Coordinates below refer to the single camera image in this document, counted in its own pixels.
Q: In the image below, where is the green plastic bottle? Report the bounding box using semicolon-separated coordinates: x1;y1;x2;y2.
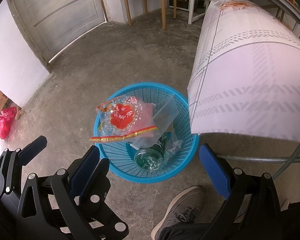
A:
134;132;172;172

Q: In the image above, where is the red clear snack bag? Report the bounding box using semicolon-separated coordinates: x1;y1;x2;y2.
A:
90;94;159;144

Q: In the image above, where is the clear plastic bag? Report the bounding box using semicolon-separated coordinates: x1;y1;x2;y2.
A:
130;95;179;150

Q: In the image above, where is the blue plastic trash basket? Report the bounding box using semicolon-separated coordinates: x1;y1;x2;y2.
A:
95;82;199;184

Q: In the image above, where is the red plastic bag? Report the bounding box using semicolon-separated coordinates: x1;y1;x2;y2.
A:
0;107;17;139

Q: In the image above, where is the grey sneaker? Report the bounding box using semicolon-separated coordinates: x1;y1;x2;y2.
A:
151;186;206;239

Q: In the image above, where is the floral tablecloth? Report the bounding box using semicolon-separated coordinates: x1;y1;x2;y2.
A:
187;0;300;142

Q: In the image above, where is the grey wooden door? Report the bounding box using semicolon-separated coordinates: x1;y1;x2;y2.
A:
7;0;106;67

